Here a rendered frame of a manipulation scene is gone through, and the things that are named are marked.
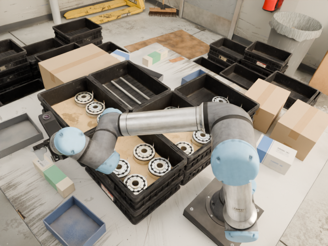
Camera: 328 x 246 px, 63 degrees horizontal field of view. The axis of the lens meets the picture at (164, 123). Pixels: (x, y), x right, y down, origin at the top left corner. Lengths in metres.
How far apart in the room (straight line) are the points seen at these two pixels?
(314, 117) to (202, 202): 0.87
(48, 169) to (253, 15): 3.54
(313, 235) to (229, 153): 1.77
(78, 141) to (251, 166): 0.45
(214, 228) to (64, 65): 1.25
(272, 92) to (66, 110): 1.24
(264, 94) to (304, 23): 2.22
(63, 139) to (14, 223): 1.48
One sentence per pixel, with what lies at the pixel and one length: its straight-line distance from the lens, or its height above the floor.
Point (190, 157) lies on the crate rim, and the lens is 1.18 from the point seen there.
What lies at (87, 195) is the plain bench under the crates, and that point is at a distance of 1.33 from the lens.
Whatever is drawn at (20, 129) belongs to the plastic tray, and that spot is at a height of 0.70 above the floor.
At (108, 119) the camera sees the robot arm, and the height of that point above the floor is 1.23.
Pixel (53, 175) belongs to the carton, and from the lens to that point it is 1.35.
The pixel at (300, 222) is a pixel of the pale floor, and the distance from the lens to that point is 2.38.
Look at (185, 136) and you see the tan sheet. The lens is 1.40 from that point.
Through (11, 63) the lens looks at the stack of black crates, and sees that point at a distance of 2.64.
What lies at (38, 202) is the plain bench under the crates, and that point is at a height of 0.70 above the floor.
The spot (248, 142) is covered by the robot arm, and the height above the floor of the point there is 1.36.
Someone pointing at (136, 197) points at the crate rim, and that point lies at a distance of 1.04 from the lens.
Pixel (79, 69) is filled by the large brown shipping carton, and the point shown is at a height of 0.90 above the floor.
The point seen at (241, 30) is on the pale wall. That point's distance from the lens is 4.38.
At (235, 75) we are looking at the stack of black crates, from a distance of 2.84.
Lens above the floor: 1.82
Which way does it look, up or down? 43 degrees down
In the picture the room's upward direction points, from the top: 7 degrees clockwise
